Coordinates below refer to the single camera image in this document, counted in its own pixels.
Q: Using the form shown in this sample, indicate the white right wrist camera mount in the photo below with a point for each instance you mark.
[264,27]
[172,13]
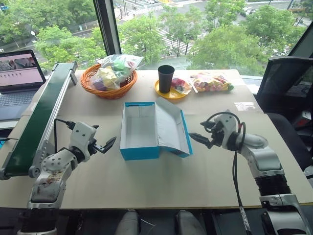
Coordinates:
[227,124]

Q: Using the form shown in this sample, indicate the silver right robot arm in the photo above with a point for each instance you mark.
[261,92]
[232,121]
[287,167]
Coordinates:
[266,161]

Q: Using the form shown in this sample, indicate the yellow plate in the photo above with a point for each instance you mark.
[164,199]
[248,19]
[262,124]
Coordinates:
[171,95]

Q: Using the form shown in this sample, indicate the grey laptop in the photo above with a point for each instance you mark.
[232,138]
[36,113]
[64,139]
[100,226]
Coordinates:
[17,80]

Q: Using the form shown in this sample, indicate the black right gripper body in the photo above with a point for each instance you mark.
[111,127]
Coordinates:
[217,137]

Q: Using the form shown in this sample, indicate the black window frame post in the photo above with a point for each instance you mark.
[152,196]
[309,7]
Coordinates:
[107,27]

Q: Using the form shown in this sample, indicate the large bag of toy fruit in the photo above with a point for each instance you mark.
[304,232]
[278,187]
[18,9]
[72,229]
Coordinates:
[211,83]

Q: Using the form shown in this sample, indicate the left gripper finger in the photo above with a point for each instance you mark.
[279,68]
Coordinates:
[107,145]
[95,127]

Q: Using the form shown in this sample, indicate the black mesh office chair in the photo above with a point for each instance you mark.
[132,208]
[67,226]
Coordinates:
[283,98]

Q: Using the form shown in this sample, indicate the plastic bag of green blocks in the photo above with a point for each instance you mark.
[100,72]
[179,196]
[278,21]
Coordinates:
[122,64]

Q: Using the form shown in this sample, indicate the green conveyor belt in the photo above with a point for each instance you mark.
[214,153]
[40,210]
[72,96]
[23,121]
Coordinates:
[36,120]

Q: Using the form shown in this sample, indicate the orange wicker basket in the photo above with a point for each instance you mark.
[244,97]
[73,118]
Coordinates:
[110,91]

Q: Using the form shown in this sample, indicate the black plastic cup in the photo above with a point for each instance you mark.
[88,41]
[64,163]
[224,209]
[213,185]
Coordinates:
[166,78]

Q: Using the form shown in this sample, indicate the black slanted window frame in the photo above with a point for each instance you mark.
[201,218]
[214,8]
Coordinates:
[302,41]

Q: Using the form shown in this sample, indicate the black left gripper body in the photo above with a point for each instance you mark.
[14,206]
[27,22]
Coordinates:
[93,147]

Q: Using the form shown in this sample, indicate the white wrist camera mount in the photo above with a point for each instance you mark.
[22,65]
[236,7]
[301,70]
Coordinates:
[227,124]
[82,134]

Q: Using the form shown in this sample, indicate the blue cardboard box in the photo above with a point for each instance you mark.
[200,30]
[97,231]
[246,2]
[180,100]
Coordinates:
[151,132]

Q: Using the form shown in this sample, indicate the grey rounded shape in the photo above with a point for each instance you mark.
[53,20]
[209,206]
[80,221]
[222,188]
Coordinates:
[188,222]
[127,222]

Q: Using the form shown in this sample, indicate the small bag of colourful toys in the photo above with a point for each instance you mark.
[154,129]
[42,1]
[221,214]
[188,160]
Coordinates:
[181,84]

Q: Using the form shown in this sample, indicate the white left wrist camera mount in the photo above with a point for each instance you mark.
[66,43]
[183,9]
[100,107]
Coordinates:
[82,134]

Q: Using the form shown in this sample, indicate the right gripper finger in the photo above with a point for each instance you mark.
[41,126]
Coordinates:
[199,138]
[210,125]

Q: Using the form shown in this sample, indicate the plastic bag yellow purple blocks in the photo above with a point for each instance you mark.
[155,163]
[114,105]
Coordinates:
[105,78]

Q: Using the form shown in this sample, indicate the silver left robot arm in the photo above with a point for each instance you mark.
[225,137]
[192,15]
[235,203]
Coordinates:
[50,181]

